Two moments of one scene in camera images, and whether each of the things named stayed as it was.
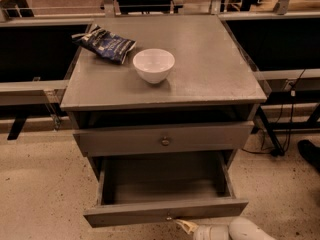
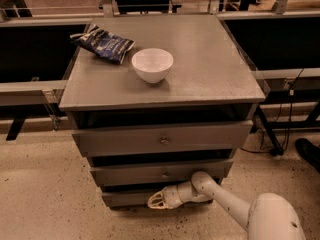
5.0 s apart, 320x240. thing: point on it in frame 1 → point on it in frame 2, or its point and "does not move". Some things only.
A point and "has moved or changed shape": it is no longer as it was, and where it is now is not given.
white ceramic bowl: [153, 65] does not move
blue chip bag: [105, 43] does not move
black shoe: [309, 152] does not move
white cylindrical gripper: [204, 233] → [172, 196]
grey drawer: [150, 189] has moved or changed shape
